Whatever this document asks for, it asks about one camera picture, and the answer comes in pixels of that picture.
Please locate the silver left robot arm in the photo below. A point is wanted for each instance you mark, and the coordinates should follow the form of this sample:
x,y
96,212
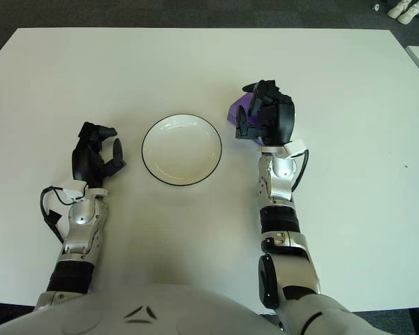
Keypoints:
x,y
80,216

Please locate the white plate with black rim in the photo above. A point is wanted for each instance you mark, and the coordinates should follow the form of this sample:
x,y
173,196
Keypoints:
x,y
181,150

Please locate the small white floor object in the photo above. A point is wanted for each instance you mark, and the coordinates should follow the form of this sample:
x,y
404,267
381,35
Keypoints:
x,y
376,7

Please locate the white shoe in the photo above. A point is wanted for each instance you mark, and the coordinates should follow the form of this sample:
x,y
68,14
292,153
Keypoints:
x,y
398,8
413,14

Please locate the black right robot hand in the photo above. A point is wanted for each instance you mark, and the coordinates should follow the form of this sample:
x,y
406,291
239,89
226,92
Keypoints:
x,y
283,118

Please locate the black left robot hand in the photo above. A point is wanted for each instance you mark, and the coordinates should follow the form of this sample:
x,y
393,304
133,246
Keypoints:
x,y
84,164

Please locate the purple tissue paper pack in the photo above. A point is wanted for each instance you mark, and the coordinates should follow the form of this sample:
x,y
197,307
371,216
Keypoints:
x,y
239,104

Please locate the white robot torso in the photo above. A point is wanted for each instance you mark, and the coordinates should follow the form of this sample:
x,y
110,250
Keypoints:
x,y
125,310

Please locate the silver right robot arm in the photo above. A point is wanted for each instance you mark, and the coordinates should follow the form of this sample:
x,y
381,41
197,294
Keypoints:
x,y
283,174

